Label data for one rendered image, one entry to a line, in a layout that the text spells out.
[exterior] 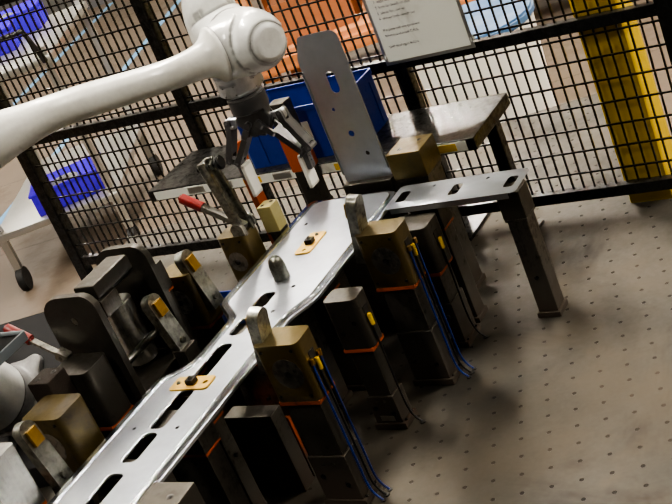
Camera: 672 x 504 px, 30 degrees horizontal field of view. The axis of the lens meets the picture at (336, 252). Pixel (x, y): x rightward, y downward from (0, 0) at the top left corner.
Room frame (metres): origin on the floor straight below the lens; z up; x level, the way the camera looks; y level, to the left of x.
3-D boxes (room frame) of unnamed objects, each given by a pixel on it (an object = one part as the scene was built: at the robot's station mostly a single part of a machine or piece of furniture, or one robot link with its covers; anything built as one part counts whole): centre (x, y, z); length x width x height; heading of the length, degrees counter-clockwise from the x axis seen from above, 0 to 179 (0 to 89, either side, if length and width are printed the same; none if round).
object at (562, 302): (2.21, -0.36, 0.84); 0.05 x 0.05 x 0.29; 54
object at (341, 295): (2.05, 0.01, 0.84); 0.10 x 0.05 x 0.29; 54
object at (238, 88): (2.31, 0.04, 1.37); 0.09 x 0.09 x 0.06
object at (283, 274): (2.21, 0.11, 1.02); 0.03 x 0.03 x 0.07
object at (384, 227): (2.14, -0.10, 0.87); 0.12 x 0.07 x 0.35; 54
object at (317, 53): (2.52, -0.13, 1.17); 0.12 x 0.01 x 0.34; 54
